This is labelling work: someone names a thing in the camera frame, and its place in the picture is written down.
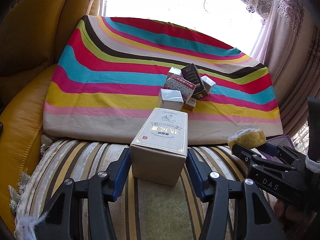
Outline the purple white cardboard box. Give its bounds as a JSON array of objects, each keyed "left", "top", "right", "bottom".
[{"left": 252, "top": 135, "right": 295, "bottom": 163}]

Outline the yellow leather armchair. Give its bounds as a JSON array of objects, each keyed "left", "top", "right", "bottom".
[{"left": 1, "top": 0, "right": 100, "bottom": 234}]

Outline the white cube box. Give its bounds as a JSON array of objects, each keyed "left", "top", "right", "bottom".
[{"left": 201, "top": 75, "right": 216, "bottom": 94}]

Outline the red QR tissue pack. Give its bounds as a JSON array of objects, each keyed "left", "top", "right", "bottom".
[{"left": 164, "top": 75, "right": 196, "bottom": 103}]

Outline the cream tall box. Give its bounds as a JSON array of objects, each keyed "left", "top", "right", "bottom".
[{"left": 130, "top": 107, "right": 188, "bottom": 186}]

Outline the dental white box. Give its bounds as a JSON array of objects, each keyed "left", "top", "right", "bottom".
[{"left": 183, "top": 98, "right": 197, "bottom": 111}]

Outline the black product box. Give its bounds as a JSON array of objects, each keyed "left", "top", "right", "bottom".
[{"left": 181, "top": 63, "right": 208, "bottom": 100}]

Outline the beige drape curtain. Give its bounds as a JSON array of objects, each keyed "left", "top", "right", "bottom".
[{"left": 253, "top": 0, "right": 319, "bottom": 136}]

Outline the person's right hand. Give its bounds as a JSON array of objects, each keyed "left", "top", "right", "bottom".
[{"left": 273, "top": 200, "right": 316, "bottom": 226}]

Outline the yellow sponge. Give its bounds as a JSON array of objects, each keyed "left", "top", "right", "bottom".
[{"left": 228, "top": 128, "right": 266, "bottom": 149}]

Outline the rainbow striped cushion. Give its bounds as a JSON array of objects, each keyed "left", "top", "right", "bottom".
[{"left": 43, "top": 15, "right": 283, "bottom": 145}]

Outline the small silver box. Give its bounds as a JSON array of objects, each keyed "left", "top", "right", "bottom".
[{"left": 157, "top": 88, "right": 184, "bottom": 111}]

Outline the small white box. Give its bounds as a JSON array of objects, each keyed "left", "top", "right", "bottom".
[{"left": 166, "top": 67, "right": 183, "bottom": 79}]

